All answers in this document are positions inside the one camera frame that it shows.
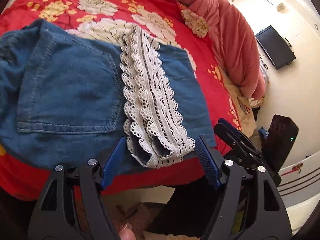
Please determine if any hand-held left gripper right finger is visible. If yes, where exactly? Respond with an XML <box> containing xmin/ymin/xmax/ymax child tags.
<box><xmin>195</xmin><ymin>135</ymin><xmax>293</xmax><ymax>240</ymax></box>

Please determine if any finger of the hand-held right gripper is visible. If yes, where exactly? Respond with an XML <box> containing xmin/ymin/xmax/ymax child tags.
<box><xmin>217</xmin><ymin>119</ymin><xmax>250</xmax><ymax>140</ymax></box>
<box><xmin>214</xmin><ymin>124</ymin><xmax>263</xmax><ymax>168</ymax></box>

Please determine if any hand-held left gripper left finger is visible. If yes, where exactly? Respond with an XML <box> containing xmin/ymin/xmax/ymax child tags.
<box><xmin>27</xmin><ymin>136</ymin><xmax>125</xmax><ymax>240</ymax></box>

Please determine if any blue denim skirt lace hem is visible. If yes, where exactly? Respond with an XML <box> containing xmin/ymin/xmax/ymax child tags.
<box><xmin>0</xmin><ymin>19</ymin><xmax>217</xmax><ymax>178</ymax></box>

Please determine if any person's left hand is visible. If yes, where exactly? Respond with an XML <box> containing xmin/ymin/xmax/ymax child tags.
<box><xmin>118</xmin><ymin>222</ymin><xmax>137</xmax><ymax>240</ymax></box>

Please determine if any dark cloth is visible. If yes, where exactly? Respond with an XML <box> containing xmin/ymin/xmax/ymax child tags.
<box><xmin>251</xmin><ymin>105</ymin><xmax>262</xmax><ymax>130</ymax></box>

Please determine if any white striped appliance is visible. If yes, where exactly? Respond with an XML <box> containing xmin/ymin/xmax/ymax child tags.
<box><xmin>277</xmin><ymin>152</ymin><xmax>320</xmax><ymax>233</ymax></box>

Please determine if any coral pink quilt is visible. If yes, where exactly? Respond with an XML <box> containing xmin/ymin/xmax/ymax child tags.
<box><xmin>140</xmin><ymin>0</ymin><xmax>265</xmax><ymax>99</ymax></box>

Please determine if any black flat-screen television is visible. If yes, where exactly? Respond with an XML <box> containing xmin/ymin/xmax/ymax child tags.
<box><xmin>255</xmin><ymin>25</ymin><xmax>297</xmax><ymax>70</ymax></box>

